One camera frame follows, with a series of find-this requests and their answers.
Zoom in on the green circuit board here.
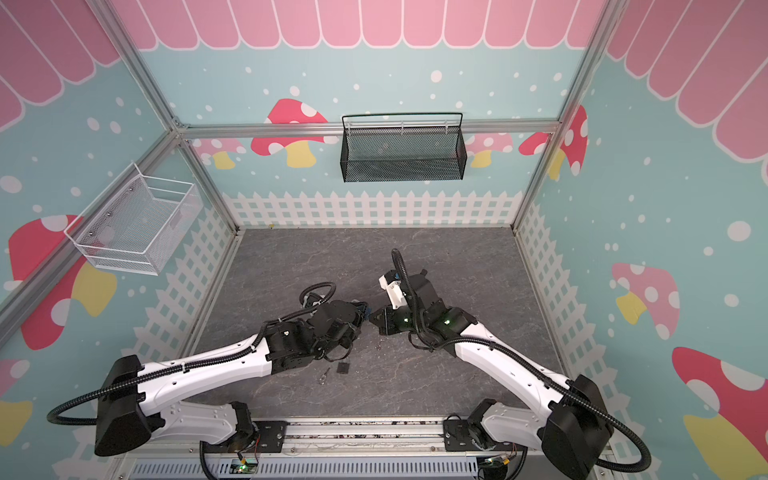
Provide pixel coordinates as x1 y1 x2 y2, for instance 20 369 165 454
482 455 514 468
230 459 259 475

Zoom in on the left green circuit board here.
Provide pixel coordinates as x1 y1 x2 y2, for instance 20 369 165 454
230 459 259 475

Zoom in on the white wire mesh basket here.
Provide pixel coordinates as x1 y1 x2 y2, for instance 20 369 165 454
64 164 204 276

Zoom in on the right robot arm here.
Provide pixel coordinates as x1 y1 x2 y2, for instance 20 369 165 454
371 249 652 479

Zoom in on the black wire mesh basket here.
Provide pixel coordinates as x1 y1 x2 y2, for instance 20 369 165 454
340 112 468 183

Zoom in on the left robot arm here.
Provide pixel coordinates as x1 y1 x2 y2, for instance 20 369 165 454
47 282 368 457

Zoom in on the right green circuit board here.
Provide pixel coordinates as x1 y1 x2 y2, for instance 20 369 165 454
482 455 514 468

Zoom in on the white slotted cable duct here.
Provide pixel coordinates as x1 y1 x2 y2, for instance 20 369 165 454
128 457 481 480

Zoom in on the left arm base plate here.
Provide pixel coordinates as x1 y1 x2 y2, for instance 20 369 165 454
228 420 289 454

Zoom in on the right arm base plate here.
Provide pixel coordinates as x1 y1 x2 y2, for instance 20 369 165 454
442 415 517 452

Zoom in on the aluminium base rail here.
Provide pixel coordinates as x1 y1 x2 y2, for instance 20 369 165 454
119 416 613 460

